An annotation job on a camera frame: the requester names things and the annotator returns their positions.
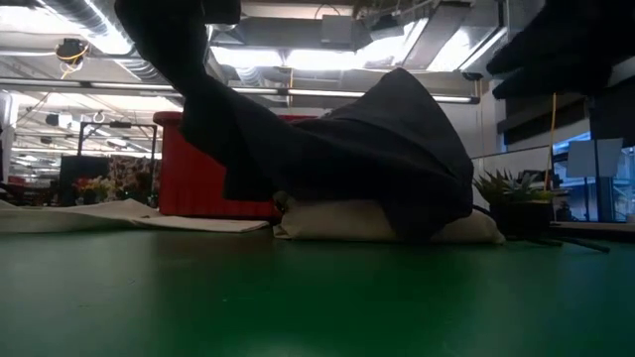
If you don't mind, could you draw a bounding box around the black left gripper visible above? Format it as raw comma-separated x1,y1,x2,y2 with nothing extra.
113,0,243,119

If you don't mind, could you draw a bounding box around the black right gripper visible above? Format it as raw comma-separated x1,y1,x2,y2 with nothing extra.
485,0,635,101

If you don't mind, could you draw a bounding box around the black garment with drawstring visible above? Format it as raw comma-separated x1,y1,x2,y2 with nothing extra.
178,66,612,255

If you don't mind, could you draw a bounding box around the beige garment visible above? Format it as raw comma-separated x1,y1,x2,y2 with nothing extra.
272,190,506,245

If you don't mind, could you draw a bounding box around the red plastic laundry bin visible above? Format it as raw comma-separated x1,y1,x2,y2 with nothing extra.
152,110,318,220

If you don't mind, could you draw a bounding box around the white partition panel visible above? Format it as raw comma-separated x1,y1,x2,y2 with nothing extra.
470,145,553,199

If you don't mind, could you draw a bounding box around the small potted succulent plant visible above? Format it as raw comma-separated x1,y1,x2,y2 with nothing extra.
472,168,570,240

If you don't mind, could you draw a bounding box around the black board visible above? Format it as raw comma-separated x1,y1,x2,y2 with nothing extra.
58,155,113,207

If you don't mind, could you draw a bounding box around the long ceiling light bar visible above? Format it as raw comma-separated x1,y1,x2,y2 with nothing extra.
0,76,481,105

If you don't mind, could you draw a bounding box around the bunch of flowers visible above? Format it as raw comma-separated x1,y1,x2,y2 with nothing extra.
71,174,119,205

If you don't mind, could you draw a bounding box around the white bonavita tote bag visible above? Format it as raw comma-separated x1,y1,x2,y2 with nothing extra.
0,197,270,235

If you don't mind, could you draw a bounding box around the grey ceiling unit box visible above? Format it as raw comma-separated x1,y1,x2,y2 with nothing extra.
319,13,357,51

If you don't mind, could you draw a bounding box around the green table mat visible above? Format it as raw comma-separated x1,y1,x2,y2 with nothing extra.
0,228,635,357

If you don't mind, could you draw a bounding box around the yellow hanging cord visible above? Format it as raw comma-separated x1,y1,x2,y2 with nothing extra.
543,92,560,192

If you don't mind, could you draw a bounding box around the black metal stand frame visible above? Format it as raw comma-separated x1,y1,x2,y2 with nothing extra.
76,120,160,204

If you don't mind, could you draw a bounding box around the rectangular metal ceiling duct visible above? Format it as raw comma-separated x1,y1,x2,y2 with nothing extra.
399,0,512,80

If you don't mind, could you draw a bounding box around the round silver ceiling duct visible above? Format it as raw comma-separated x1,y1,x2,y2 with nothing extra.
42,0,170,85

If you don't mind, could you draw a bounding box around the black yellow ceiling cable reel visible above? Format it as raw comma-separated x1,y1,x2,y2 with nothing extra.
54,38,91,65

